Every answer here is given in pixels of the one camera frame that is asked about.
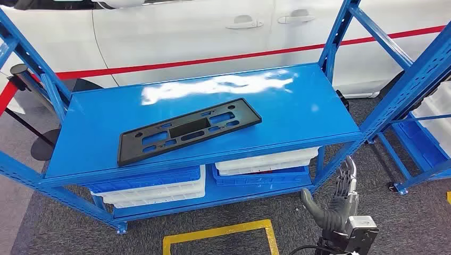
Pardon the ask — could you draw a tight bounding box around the black plastic plate bracket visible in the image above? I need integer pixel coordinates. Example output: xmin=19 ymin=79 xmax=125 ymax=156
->
xmin=116 ymin=98 xmax=263 ymax=167

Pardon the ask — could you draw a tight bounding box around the white car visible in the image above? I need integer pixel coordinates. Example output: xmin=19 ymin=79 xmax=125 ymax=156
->
xmin=0 ymin=0 xmax=451 ymax=99

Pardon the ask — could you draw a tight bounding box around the red barrier belt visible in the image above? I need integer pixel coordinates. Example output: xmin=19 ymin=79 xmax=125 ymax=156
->
xmin=0 ymin=81 xmax=19 ymax=117
xmin=55 ymin=24 xmax=447 ymax=81

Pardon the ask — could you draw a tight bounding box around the blue metal shelf rack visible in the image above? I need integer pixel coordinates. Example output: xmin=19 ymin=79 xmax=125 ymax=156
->
xmin=0 ymin=0 xmax=451 ymax=235
xmin=368 ymin=112 xmax=451 ymax=197

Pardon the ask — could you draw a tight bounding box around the blue plastic crate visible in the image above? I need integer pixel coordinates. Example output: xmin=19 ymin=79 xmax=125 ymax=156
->
xmin=211 ymin=163 xmax=311 ymax=187
xmin=85 ymin=165 xmax=202 ymax=193

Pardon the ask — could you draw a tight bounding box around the black stanchion post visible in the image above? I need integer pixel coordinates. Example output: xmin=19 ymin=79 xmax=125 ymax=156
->
xmin=4 ymin=64 xmax=61 ymax=162

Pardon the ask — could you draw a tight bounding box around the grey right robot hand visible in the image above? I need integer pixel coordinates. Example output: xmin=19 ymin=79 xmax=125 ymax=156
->
xmin=301 ymin=156 xmax=360 ymax=233

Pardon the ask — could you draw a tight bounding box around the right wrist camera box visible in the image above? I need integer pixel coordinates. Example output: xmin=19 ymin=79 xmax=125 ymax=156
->
xmin=346 ymin=215 xmax=380 ymax=255

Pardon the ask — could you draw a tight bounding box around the white plastic crate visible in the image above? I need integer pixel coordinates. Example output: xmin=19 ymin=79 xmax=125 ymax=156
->
xmin=411 ymin=81 xmax=451 ymax=157
xmin=90 ymin=165 xmax=207 ymax=203
xmin=109 ymin=191 xmax=207 ymax=209
xmin=218 ymin=159 xmax=312 ymax=177
xmin=215 ymin=147 xmax=320 ymax=172

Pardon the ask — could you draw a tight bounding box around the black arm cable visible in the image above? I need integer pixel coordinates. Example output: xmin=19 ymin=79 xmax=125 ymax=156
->
xmin=288 ymin=244 xmax=349 ymax=255

